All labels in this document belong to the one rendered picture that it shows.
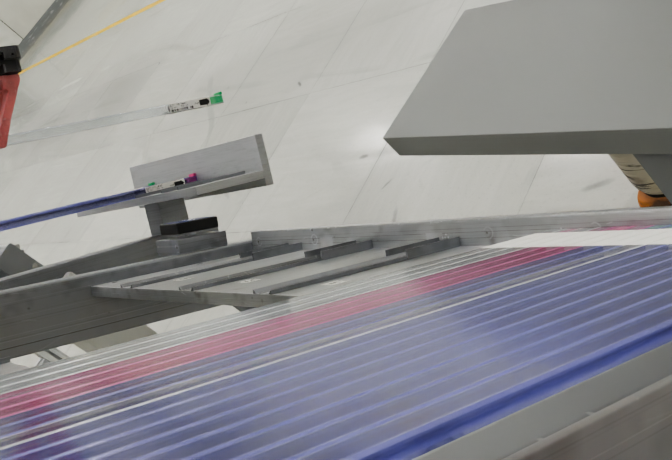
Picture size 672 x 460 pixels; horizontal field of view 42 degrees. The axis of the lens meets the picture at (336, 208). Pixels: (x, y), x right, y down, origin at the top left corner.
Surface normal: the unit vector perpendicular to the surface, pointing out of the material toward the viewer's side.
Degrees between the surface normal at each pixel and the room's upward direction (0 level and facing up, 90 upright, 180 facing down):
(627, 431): 90
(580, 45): 0
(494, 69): 0
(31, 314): 90
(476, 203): 0
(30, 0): 90
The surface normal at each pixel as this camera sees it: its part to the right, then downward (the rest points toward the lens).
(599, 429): 0.62, -0.05
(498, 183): -0.65, -0.60
